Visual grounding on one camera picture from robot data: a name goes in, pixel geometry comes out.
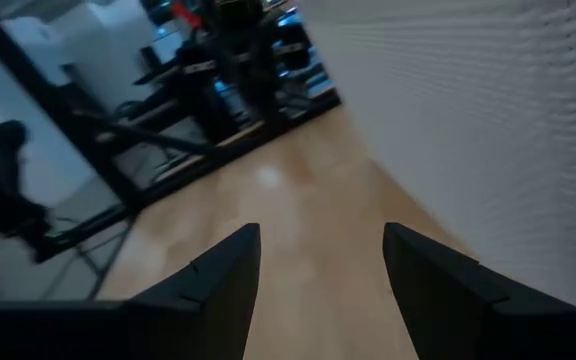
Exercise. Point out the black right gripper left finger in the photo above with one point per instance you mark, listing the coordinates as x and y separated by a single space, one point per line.
208 310

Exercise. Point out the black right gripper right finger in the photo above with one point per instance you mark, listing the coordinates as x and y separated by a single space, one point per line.
448 300

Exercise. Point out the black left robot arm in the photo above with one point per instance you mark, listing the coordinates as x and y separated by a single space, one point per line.
253 65

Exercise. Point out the white plastic laundry basket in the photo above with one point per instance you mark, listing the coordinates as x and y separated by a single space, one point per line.
468 125

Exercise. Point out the black aluminium table frame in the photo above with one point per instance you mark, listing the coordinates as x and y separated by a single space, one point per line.
53 100

